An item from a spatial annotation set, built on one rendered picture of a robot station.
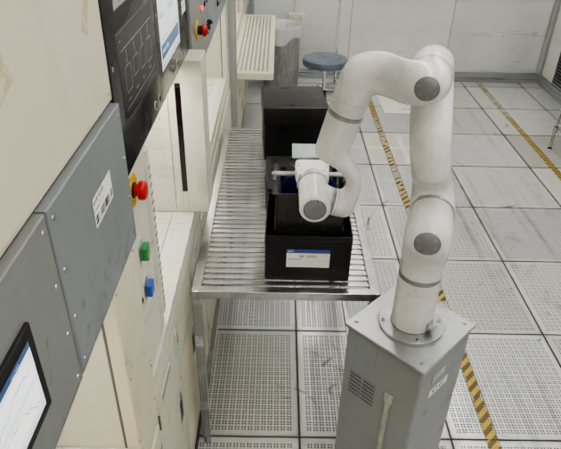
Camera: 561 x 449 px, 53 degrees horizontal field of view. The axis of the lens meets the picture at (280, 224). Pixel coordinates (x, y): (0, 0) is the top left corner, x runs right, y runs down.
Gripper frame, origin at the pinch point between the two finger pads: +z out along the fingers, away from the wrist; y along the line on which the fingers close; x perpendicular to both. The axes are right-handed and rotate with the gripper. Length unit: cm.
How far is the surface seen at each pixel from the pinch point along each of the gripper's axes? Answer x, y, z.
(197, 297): -40, -35, -21
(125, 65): 46, -38, -57
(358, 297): -38.8, 16.1, -20.3
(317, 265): -31.0, 3.0, -14.1
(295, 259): -29.1, -4.2, -14.1
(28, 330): 34, -36, -115
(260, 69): -29, -23, 180
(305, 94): -12, 1, 90
